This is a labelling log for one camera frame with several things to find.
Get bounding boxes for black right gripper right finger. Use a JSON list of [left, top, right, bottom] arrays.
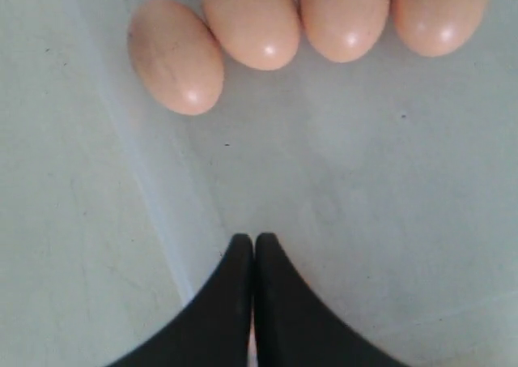
[[253, 233, 403, 366]]

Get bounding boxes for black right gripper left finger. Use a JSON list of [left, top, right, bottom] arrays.
[[113, 234, 254, 367]]

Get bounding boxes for brown egg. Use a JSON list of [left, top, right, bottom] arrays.
[[299, 0, 390, 63], [202, 0, 301, 70], [127, 0, 224, 116], [391, 0, 489, 58]]

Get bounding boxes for clear plastic bin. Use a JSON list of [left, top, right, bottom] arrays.
[[1, 0, 517, 366]]

